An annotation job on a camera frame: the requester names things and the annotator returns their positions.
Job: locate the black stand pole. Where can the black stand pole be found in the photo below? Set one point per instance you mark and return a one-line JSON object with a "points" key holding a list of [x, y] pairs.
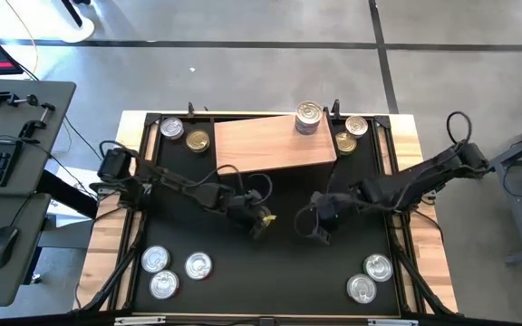
{"points": [[72, 13]]}

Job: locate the silver metal bracket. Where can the silver metal bracket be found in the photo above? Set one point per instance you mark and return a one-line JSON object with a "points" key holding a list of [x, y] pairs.
{"points": [[392, 322], [139, 320]]}

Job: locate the white round stand base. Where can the white round stand base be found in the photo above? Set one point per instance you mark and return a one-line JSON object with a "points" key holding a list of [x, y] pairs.
{"points": [[82, 32]]}

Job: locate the green label can silver lid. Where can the green label can silver lid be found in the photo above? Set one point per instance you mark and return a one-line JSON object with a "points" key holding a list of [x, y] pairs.
{"points": [[155, 258], [378, 267]]}

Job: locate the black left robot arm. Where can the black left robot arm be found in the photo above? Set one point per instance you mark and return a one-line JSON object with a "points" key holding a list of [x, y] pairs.
{"points": [[206, 194]]}

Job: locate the black table mat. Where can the black table mat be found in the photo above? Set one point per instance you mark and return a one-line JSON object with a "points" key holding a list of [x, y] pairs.
{"points": [[265, 280]]}

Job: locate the black desk support beam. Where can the black desk support beam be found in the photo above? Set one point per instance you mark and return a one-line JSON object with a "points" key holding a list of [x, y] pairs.
{"points": [[61, 192]]}

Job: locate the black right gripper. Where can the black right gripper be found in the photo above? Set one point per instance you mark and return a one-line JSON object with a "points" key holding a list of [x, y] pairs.
{"points": [[329, 208]]}

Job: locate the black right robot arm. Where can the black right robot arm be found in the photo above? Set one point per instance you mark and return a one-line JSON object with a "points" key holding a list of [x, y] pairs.
{"points": [[406, 183]]}

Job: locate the wooden shelf black legs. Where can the wooden shelf black legs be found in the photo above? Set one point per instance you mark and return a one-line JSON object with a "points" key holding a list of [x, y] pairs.
{"points": [[265, 142]]}

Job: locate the seafood can silver lid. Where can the seafood can silver lid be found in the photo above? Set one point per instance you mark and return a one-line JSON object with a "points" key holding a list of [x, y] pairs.
{"points": [[356, 126]]}

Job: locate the red label seafood can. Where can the red label seafood can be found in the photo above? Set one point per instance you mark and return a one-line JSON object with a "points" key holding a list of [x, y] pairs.
{"points": [[171, 127], [164, 284], [361, 288], [198, 265]]}

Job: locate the black computer mouse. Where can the black computer mouse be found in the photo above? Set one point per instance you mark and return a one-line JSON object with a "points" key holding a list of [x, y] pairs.
{"points": [[0, 246]]}

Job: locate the green label can gold lid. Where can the green label can gold lid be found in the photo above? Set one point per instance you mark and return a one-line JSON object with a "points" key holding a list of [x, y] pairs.
{"points": [[347, 143], [197, 140]]}

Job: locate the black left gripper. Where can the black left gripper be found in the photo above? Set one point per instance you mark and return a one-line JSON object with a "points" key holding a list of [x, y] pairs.
{"points": [[245, 208]]}

